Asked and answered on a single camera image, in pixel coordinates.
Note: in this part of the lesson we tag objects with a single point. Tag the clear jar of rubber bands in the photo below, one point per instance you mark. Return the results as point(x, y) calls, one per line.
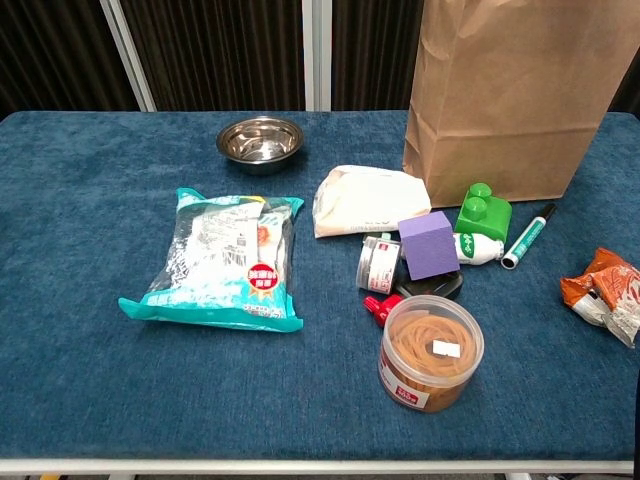
point(425, 360)

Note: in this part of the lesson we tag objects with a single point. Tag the orange white snack packet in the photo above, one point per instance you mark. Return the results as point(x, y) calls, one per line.
point(607, 290)

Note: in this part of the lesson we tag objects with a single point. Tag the small silver tin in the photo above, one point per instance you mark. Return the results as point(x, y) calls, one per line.
point(377, 265)

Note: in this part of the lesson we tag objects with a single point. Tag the brown paper bag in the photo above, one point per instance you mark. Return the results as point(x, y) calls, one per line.
point(515, 100)

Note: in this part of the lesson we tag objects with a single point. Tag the white soft pouch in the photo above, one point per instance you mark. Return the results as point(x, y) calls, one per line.
point(370, 200)

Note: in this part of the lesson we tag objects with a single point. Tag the red capped small bottle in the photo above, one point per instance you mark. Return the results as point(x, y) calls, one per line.
point(382, 309)

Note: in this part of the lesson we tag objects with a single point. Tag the teal white plastic package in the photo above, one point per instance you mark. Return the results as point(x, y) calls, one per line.
point(220, 260)

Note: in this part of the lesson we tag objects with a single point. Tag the purple foam cube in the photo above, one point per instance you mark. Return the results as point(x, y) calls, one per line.
point(427, 245)

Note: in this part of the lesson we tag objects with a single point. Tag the stainless steel bowl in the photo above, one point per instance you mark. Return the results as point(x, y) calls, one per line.
point(260, 145)

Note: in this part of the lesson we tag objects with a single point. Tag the white green glue bottle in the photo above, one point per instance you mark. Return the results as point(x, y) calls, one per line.
point(477, 249)

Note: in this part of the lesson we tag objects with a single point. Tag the green toy brick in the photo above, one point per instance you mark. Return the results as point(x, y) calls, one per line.
point(487, 220)

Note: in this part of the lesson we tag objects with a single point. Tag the black corrugated panel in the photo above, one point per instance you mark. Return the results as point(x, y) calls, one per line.
point(375, 50)
point(220, 50)
point(50, 50)

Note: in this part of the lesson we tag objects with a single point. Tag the green white marker pen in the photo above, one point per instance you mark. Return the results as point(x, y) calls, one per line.
point(527, 237)

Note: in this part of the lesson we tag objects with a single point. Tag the blue table cloth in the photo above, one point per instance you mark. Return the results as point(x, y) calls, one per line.
point(100, 350)

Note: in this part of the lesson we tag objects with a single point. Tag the white partition post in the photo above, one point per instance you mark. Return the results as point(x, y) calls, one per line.
point(127, 55)
point(317, 55)

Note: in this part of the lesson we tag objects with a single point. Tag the white table frame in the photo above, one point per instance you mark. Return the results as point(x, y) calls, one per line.
point(320, 466)

